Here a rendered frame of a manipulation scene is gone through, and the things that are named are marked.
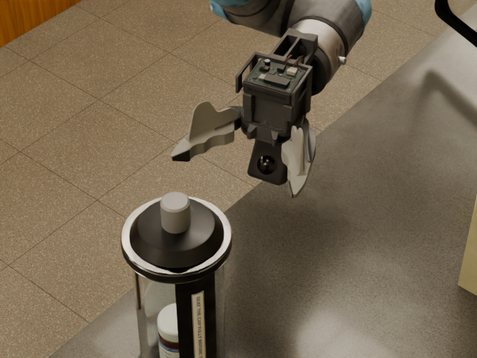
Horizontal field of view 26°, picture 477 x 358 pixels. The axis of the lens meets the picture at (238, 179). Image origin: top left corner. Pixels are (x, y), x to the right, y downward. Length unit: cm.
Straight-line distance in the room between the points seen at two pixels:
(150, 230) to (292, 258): 34
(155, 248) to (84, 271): 161
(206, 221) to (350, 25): 38
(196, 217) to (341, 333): 29
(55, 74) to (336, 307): 208
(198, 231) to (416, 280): 38
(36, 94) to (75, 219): 56
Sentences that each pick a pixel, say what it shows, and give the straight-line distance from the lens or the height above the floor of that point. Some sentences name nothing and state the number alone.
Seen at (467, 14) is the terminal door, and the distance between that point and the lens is 158.
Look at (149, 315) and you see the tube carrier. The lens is 104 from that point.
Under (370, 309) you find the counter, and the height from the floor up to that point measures 94.
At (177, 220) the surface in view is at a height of 120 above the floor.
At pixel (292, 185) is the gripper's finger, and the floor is 114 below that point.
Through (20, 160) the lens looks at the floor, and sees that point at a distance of 291.
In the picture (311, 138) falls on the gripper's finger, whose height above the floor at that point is 114.
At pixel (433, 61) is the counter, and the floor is 94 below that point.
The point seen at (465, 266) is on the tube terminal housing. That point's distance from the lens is 126.
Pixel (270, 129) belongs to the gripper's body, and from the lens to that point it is 115.
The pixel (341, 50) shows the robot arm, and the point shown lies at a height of 116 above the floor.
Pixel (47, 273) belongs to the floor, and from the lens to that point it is 259.
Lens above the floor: 188
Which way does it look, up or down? 42 degrees down
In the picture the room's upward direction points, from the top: straight up
